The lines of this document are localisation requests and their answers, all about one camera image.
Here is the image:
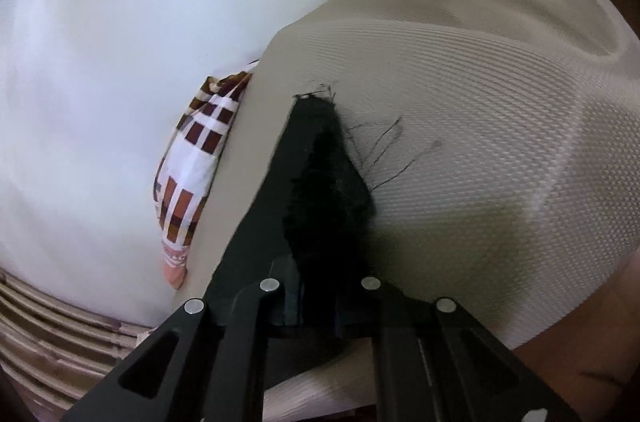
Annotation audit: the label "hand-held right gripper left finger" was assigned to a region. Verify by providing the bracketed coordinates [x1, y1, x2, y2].
[64, 96, 328, 422]

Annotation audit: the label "beige pleated curtain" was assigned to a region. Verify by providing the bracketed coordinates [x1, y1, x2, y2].
[0, 269, 156, 422]

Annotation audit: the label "beige textured bed cover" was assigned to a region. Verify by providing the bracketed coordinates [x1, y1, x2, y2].
[185, 0, 640, 422]

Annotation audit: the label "black pants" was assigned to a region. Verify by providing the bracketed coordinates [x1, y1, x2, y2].
[282, 92, 441, 333]

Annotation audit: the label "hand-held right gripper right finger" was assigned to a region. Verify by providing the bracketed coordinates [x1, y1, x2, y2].
[339, 276, 582, 422]

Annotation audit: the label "pink and brown patterned garment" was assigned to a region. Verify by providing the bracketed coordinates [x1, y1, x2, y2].
[152, 60, 261, 290]

